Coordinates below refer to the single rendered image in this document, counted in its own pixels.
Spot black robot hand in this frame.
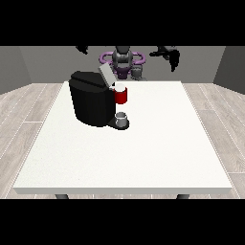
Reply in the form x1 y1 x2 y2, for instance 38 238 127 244
148 46 182 73
75 46 90 56

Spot small grey coffee pod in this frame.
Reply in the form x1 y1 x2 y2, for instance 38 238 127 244
130 65 144 81

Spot red pod holder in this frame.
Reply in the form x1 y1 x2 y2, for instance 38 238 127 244
113 82 128 105

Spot pale grey machine lid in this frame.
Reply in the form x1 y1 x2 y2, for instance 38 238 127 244
98 62 117 87

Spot black coffee machine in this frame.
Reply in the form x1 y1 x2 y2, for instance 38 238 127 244
68 70 130 130

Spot grey robot trunk purple rings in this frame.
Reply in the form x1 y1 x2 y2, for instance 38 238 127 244
99 46 147 80

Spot small grey cup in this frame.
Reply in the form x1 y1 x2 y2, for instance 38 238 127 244
114 111 129 128

